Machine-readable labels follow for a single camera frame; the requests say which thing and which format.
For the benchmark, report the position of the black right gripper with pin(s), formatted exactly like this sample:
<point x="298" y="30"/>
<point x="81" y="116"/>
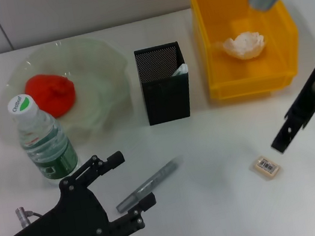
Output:
<point x="312" y="96"/>

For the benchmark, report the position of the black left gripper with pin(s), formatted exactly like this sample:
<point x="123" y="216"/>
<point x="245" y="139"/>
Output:
<point x="60" y="226"/>

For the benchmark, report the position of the grey marker pen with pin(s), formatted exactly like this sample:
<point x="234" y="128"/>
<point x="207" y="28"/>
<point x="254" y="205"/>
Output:
<point x="145" y="186"/>

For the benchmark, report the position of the beige eraser with barcode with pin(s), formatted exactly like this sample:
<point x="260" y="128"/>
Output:
<point x="265" y="167"/>

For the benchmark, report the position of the clear green-label water bottle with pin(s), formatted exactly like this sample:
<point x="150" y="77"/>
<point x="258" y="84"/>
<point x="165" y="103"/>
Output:
<point x="47" y="149"/>

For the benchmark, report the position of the white paper ball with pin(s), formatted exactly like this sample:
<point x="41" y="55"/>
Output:
<point x="242" y="45"/>

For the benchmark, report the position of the red-orange toy orange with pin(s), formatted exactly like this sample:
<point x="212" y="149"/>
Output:
<point x="52" y="93"/>

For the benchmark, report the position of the mint green pen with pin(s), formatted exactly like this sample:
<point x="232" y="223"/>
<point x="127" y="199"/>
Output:
<point x="180" y="70"/>

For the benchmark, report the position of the black mesh pen holder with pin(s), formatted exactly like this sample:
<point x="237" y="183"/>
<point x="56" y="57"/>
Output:
<point x="166" y="101"/>

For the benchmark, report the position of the translucent green wavy fruit plate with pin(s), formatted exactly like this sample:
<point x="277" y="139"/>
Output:
<point x="95" y="74"/>

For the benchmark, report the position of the yellow plastic bin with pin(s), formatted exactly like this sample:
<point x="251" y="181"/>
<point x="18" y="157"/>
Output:
<point x="217" y="6"/>

